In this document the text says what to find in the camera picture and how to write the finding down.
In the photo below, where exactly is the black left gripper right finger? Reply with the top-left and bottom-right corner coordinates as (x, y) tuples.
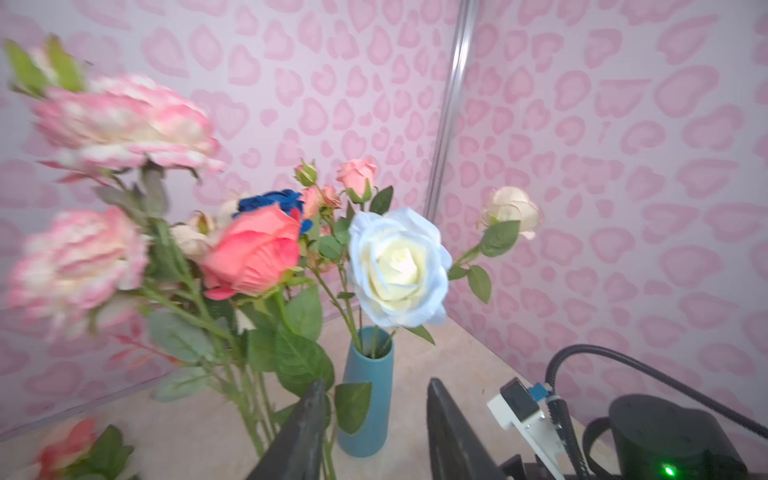
(427, 378), (506, 480)

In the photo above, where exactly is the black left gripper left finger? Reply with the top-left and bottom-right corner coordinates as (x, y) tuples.
(246, 379), (326, 480)

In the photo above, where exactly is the teal ceramic vase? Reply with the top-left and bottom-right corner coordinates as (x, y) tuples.
(337, 326), (395, 458)

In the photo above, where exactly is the light blue white rose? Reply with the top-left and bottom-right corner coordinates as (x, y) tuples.
(348, 207), (452, 333)

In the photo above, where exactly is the peach spray rose branch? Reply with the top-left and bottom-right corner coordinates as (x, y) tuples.
(170, 210), (218, 263)

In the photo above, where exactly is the pink spray rose branch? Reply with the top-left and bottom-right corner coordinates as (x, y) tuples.
(294, 157), (393, 359)

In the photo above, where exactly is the large peach pink rose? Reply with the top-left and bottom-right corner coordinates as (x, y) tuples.
(448, 186), (541, 304)

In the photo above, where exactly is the dark blue small flower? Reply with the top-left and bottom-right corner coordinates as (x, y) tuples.
(232, 189), (305, 219)

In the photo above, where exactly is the pink peony flower stem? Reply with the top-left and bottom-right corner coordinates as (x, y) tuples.
(2, 34), (271, 460)

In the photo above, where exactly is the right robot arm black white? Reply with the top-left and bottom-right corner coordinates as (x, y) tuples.
(488, 388), (765, 479)

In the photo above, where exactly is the magenta rose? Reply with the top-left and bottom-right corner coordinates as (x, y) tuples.
(201, 205), (335, 459)

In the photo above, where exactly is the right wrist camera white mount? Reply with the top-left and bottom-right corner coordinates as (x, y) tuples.
(487, 377), (566, 479)

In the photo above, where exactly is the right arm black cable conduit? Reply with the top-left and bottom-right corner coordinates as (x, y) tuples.
(542, 343), (768, 480)

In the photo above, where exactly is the aluminium corner frame post right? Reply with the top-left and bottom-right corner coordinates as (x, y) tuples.
(424, 0), (479, 222)

